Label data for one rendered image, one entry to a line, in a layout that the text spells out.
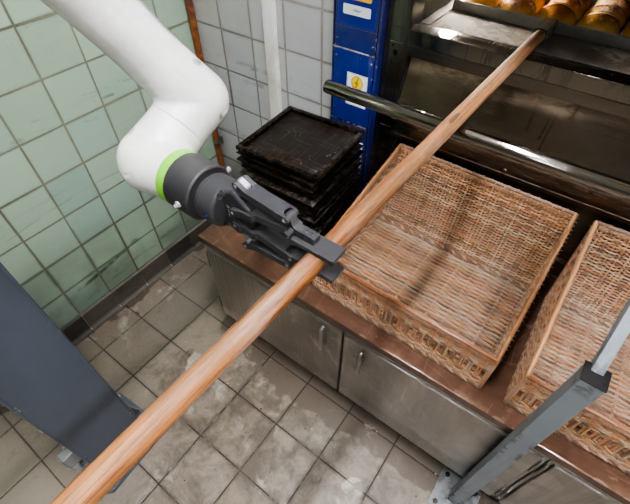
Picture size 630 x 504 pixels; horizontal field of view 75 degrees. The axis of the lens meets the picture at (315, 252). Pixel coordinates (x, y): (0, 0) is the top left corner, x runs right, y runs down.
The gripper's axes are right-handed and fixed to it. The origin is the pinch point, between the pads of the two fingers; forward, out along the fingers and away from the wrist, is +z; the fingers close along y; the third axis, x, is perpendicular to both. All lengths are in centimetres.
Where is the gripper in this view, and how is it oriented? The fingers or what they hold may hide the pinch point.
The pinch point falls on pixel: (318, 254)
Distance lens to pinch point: 55.7
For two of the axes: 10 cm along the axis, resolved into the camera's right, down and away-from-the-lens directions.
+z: 8.0, 4.5, -3.9
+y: 0.0, 6.6, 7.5
